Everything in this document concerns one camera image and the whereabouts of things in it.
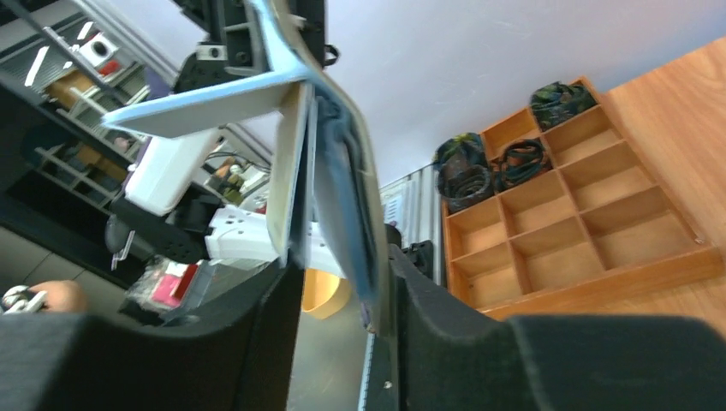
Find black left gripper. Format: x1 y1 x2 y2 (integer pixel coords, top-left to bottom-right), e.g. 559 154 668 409
173 0 340 93

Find gold VIP card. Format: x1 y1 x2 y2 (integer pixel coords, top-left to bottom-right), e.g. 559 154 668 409
266 82 312 268

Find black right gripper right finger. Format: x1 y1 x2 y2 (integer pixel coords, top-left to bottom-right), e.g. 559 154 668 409
389 247 725 410

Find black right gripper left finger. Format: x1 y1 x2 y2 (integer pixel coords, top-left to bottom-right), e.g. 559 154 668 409
1 263 303 410

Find wooden compartment tray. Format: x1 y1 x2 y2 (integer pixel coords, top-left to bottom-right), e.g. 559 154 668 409
442 77 724 319

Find dark rolled belts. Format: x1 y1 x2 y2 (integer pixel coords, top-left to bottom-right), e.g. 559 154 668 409
432 81 597 213

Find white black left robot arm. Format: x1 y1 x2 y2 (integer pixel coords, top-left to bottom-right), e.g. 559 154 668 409
102 1 355 279

